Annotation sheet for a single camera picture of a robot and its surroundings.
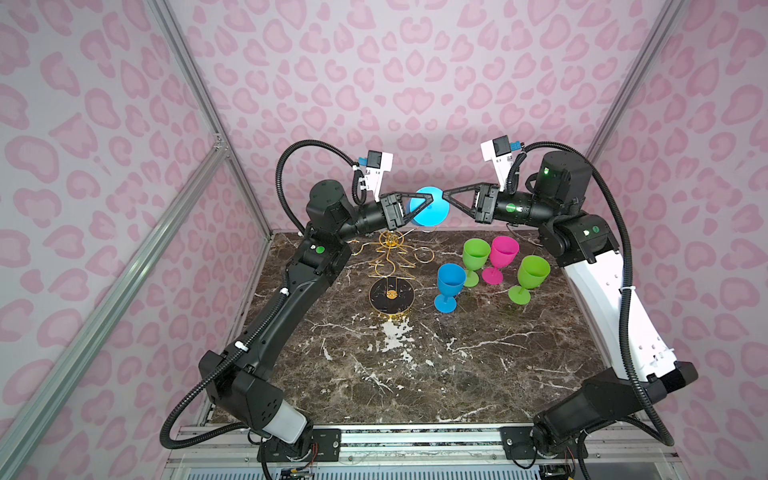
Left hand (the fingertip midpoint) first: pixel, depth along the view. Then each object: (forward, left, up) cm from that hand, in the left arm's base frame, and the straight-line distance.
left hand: (434, 197), depth 55 cm
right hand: (0, -3, 0) cm, 3 cm away
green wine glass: (+16, -18, -37) cm, 44 cm away
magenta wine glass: (+17, -26, -36) cm, 48 cm away
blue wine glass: (+9, -9, -40) cm, 42 cm away
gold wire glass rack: (+11, +9, -50) cm, 52 cm away
